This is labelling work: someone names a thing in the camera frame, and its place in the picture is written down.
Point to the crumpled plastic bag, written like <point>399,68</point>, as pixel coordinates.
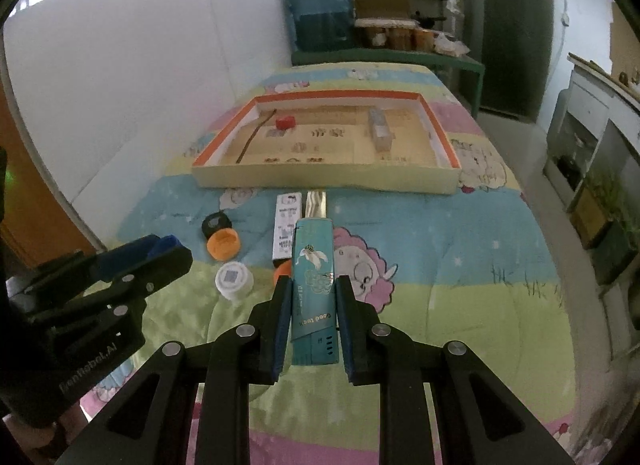
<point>452,45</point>

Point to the dark blue bottle cap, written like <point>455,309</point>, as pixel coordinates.
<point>216,224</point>

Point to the blue water jug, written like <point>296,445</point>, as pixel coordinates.
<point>320,5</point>

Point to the shallow cardboard tray box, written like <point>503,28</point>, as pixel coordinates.
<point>325,175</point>

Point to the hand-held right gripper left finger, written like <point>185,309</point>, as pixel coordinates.
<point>282,325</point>

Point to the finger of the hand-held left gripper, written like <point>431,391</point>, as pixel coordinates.
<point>160,270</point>
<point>160,245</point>

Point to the orange bottle cap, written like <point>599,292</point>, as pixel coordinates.
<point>224,244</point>
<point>282,271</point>

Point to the orange jar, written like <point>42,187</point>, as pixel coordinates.
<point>401,37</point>
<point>423,39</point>

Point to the green plant crate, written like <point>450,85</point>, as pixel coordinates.
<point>605,235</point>

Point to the red bottle cap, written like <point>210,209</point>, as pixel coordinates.
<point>285,123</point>

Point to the white cabinet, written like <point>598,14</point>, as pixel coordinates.
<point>585,95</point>

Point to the grey speckled box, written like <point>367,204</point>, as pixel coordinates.
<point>381,130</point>

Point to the teal flower-print box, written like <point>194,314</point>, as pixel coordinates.
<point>315,285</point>

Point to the dark refrigerator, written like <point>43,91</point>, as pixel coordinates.
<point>505,35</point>

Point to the green shelf unit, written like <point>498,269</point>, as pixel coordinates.
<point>400,59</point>

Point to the white slim box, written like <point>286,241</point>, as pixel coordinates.
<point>286,227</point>

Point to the gold box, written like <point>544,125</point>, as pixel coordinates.
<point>316,205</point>

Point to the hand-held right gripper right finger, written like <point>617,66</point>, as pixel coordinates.
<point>342,330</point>

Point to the white bottle cap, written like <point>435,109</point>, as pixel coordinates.
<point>233,280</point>

